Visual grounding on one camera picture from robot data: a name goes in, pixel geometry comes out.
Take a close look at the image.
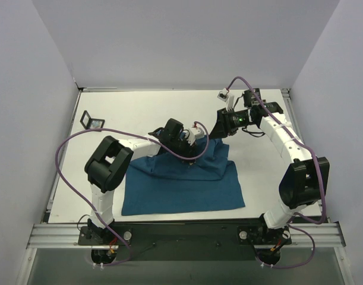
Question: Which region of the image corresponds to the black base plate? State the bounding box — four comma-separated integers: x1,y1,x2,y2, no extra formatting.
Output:
78,218,292,265

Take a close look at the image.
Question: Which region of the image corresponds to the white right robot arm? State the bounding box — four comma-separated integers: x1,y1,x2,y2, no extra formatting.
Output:
209,88,330,229

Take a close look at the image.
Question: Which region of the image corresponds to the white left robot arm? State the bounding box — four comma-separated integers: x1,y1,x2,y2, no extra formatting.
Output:
84,119,205,245

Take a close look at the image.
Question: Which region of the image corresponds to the purple cable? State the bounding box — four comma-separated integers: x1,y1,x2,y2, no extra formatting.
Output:
55,121,211,267
225,76,329,270

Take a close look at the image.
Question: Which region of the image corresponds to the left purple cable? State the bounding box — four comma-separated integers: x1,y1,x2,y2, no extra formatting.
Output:
55,121,211,267

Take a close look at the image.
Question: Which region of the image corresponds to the blue t-shirt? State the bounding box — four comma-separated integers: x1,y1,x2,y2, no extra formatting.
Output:
121,138,245,216

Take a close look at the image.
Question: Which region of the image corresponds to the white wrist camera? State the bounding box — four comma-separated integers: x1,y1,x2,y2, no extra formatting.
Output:
217,88,234,111
186,124,205,145

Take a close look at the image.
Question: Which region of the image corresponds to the silver blue leaf brooch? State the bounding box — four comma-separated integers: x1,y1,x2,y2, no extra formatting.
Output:
90,121,100,129

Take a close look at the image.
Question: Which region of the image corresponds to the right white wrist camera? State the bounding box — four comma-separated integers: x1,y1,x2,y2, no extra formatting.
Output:
217,88,234,111

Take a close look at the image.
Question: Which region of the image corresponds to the left black display box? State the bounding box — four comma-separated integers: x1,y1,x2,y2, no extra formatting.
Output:
80,110,105,129

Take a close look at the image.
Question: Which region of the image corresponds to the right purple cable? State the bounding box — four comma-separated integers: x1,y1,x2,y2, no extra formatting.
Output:
225,76,329,270

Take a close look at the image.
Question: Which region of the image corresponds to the aluminium frame rail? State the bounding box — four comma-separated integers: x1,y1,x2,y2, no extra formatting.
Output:
27,223,90,249

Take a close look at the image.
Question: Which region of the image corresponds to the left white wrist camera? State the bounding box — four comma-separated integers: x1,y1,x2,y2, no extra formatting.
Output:
186,124,205,145

